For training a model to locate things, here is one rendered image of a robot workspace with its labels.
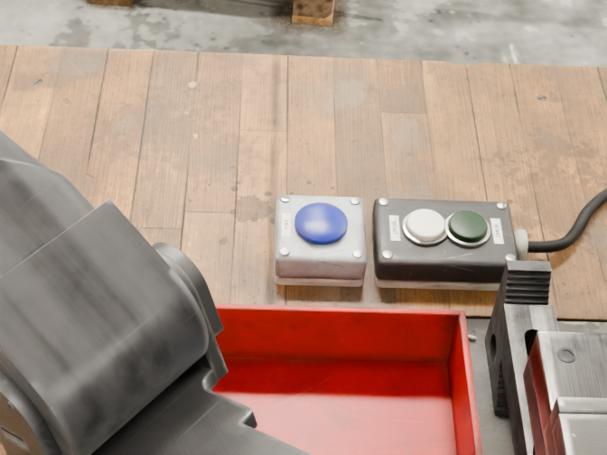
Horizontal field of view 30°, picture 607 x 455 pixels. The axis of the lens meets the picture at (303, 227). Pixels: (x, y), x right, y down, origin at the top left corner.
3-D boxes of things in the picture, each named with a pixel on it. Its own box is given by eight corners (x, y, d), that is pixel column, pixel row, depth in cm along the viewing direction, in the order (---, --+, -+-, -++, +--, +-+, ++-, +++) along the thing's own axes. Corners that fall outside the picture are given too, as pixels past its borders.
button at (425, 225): (402, 225, 88) (406, 207, 86) (440, 226, 88) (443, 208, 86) (405, 253, 86) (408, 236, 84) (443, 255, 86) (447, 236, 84)
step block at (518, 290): (484, 339, 83) (506, 259, 76) (524, 340, 83) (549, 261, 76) (494, 414, 78) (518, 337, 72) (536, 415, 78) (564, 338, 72)
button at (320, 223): (294, 217, 88) (294, 199, 86) (345, 218, 88) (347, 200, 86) (293, 255, 85) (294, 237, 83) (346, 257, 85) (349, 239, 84)
